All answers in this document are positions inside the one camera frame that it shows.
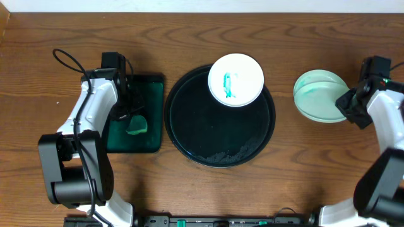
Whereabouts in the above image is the green and yellow sponge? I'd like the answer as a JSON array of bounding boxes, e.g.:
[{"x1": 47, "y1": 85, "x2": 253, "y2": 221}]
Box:
[{"x1": 126, "y1": 115, "x2": 148, "y2": 136}]

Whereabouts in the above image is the white plate with green stain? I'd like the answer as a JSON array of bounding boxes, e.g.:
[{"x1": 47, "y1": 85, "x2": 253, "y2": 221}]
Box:
[{"x1": 208, "y1": 53, "x2": 264, "y2": 107}]

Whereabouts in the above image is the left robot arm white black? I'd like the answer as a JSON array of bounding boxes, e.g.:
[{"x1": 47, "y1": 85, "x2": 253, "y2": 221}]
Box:
[{"x1": 38, "y1": 68, "x2": 136, "y2": 226}]

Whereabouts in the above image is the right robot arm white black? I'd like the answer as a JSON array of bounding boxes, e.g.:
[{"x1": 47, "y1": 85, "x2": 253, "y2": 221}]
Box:
[{"x1": 318, "y1": 79, "x2": 403, "y2": 226}]

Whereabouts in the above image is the rectangular dark green tray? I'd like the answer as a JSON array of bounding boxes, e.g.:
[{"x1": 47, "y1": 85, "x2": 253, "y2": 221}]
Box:
[{"x1": 102, "y1": 74, "x2": 164, "y2": 153}]

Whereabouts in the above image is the round black tray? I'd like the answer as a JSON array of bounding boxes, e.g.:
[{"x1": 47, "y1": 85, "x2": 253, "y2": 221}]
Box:
[{"x1": 164, "y1": 65, "x2": 276, "y2": 168}]

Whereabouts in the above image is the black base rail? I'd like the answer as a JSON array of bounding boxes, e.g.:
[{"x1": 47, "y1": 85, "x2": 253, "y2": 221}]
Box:
[{"x1": 134, "y1": 216, "x2": 310, "y2": 227}]

